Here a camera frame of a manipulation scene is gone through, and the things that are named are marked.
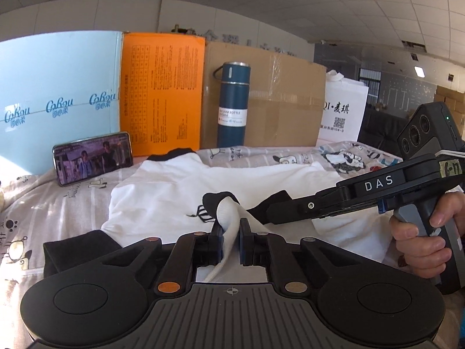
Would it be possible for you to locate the white t-shirt with black sleeves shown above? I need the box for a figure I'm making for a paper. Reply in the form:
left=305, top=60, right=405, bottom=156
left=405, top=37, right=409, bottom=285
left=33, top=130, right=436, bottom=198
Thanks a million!
left=43, top=148, right=411, bottom=285

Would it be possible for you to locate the printed grey bedsheet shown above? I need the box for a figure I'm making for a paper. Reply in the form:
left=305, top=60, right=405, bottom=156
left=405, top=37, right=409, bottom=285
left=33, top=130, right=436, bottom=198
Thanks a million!
left=0, top=142, right=465, bottom=349

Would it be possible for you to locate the black sofa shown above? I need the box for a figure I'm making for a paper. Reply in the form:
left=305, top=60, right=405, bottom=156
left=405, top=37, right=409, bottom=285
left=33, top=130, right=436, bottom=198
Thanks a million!
left=358, top=107, right=411, bottom=161

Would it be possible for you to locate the light blue carton box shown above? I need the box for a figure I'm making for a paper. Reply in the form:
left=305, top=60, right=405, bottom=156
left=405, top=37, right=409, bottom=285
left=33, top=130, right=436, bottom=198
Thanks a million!
left=0, top=31, right=124, bottom=179

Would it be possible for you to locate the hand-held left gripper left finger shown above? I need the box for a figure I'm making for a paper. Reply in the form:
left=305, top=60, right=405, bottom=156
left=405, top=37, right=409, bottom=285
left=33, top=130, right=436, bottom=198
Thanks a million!
left=96, top=221, right=224, bottom=295

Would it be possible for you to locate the black smartphone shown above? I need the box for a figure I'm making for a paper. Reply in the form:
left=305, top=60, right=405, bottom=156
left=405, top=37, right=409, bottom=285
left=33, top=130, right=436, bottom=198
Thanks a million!
left=53, top=131, right=133, bottom=187

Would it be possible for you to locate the person's right hand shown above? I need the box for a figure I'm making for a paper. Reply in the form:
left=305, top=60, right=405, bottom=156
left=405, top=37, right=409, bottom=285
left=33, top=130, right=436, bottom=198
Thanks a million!
left=389, top=191, right=465, bottom=281

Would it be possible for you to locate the large brown cardboard box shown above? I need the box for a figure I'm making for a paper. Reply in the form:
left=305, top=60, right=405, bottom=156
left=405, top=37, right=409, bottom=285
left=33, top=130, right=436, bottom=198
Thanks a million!
left=200, top=41, right=327, bottom=149

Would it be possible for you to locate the white tote bag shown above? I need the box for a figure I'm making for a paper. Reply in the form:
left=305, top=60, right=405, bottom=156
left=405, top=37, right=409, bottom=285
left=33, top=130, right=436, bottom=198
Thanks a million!
left=316, top=72, right=369, bottom=142

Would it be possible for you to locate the orange carton box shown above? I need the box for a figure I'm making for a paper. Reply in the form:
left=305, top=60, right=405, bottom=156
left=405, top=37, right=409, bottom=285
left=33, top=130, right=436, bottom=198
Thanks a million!
left=119, top=32, right=206, bottom=158

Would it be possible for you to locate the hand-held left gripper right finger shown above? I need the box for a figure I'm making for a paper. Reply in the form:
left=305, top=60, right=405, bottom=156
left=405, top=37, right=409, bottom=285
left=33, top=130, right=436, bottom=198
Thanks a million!
left=238, top=217, right=358, bottom=295

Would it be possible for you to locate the dark blue vacuum bottle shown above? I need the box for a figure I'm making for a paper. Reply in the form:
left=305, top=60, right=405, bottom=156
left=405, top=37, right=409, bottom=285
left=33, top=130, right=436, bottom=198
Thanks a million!
left=212, top=62, right=252, bottom=148

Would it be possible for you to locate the stack of cardboard boxes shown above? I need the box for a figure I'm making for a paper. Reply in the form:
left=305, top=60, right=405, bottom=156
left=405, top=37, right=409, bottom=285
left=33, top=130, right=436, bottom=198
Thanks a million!
left=434, top=85, right=465, bottom=135

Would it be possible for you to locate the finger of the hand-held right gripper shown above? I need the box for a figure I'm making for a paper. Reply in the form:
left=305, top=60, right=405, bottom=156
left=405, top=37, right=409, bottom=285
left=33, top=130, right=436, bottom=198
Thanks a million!
left=266, top=188, right=344, bottom=226

